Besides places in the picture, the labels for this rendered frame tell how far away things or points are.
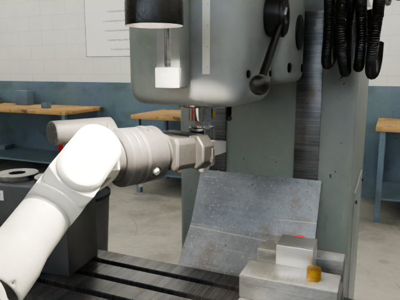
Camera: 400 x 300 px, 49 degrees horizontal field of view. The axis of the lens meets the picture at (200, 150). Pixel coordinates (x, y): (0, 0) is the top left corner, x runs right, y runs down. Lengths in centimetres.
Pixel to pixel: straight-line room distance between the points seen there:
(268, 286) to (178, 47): 38
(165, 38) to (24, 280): 37
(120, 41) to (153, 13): 536
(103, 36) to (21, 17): 144
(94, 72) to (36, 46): 105
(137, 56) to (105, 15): 533
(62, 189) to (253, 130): 67
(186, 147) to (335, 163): 50
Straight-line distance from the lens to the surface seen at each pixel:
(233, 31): 65
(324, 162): 110
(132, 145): 63
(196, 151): 70
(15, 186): 100
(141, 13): 53
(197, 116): 74
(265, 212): 111
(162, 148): 66
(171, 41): 64
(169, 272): 97
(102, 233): 275
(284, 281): 70
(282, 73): 83
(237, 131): 114
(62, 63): 646
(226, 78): 65
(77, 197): 55
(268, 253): 81
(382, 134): 414
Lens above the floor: 137
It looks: 10 degrees down
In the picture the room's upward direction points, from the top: straight up
